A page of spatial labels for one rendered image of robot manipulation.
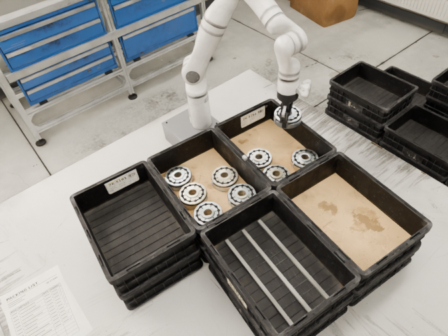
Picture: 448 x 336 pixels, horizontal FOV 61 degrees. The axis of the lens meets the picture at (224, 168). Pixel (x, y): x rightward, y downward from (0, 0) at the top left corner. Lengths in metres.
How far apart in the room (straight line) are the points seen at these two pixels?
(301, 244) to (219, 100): 1.02
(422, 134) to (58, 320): 2.04
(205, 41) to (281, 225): 0.71
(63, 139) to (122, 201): 1.82
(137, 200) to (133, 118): 1.78
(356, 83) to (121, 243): 1.76
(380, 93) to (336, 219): 1.28
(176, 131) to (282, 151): 0.49
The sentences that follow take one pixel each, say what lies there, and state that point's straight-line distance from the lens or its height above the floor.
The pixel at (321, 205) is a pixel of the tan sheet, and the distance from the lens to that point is 1.39.
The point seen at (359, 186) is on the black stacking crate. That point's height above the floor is 0.86.
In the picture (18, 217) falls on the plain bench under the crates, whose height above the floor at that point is 0.70.
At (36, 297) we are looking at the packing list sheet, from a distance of 1.55.
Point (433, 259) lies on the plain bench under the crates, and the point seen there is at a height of 0.70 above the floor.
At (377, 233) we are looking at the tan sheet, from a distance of 1.36.
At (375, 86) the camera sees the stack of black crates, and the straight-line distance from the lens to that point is 2.54.
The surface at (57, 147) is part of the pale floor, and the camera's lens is 3.18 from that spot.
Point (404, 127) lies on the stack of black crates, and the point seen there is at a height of 0.38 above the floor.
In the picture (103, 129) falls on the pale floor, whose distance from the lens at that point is 3.17.
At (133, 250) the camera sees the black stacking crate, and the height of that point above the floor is 0.83.
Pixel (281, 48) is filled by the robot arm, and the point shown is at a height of 1.32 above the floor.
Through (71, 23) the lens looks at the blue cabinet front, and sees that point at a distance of 2.98.
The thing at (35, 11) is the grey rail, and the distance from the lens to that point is 2.87.
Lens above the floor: 1.93
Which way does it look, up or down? 47 degrees down
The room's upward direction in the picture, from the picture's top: 7 degrees counter-clockwise
